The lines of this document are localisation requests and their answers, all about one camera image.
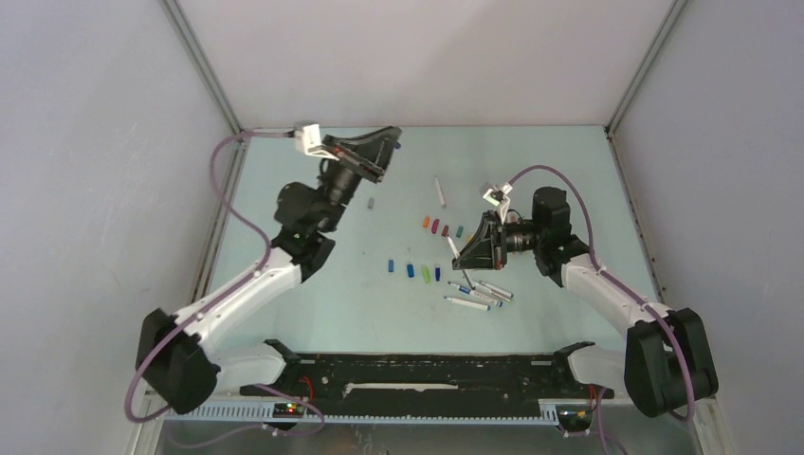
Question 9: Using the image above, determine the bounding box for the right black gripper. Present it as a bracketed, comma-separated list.
[452, 210, 545, 271]

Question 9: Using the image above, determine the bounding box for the blue cap thick marker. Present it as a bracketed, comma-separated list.
[448, 282, 503, 307]

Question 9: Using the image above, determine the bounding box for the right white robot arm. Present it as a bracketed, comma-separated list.
[452, 164, 720, 422]

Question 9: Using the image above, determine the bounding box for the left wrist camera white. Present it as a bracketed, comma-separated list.
[293, 121, 334, 159]

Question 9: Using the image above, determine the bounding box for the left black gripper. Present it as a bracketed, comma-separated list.
[318, 128, 401, 233]

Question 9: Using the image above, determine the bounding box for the grey cap white marker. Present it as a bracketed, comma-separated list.
[433, 175, 447, 209]

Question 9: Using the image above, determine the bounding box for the aluminium frame rail right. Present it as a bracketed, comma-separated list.
[605, 1, 694, 300]

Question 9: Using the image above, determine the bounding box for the aluminium frame rail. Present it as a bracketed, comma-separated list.
[605, 1, 694, 300]
[159, 0, 247, 300]

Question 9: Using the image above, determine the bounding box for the aluminium frame rail left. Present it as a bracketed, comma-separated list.
[159, 0, 247, 300]

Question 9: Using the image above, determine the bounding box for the blue cap thin marker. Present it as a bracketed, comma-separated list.
[444, 296, 491, 312]

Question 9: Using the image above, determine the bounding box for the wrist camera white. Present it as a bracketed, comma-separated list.
[480, 182, 513, 222]
[293, 121, 334, 159]

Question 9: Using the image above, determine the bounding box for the navy cap marker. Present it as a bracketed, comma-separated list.
[474, 281, 514, 301]

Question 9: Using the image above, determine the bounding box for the light green cap marker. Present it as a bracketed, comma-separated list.
[471, 284, 511, 306]

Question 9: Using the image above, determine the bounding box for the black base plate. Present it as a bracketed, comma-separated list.
[266, 339, 599, 416]

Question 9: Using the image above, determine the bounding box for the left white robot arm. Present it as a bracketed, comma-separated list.
[124, 123, 402, 422]

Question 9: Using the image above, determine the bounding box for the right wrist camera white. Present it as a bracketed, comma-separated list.
[480, 182, 513, 222]

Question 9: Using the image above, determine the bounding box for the grey cable duct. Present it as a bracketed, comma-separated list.
[164, 401, 591, 427]

